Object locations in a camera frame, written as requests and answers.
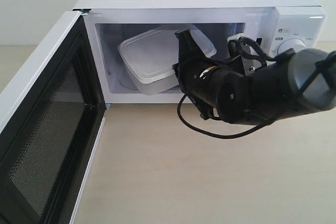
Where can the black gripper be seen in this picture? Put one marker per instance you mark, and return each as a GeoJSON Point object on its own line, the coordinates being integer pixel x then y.
{"type": "Point", "coordinates": [216, 88]}

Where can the white lidded plastic container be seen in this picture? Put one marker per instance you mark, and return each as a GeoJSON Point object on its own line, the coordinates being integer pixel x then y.
{"type": "Point", "coordinates": [149, 57]}

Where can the white microwave door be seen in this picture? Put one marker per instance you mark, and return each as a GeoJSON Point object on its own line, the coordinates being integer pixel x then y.
{"type": "Point", "coordinates": [52, 114]}

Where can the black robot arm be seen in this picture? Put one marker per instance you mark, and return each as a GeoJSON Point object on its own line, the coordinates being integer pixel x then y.
{"type": "Point", "coordinates": [250, 87]}

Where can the white Midea microwave oven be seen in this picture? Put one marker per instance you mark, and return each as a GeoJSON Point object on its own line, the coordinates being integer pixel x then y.
{"type": "Point", "coordinates": [269, 22]}

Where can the upper white control knob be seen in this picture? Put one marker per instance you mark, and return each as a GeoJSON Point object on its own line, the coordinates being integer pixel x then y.
{"type": "Point", "coordinates": [294, 43]}

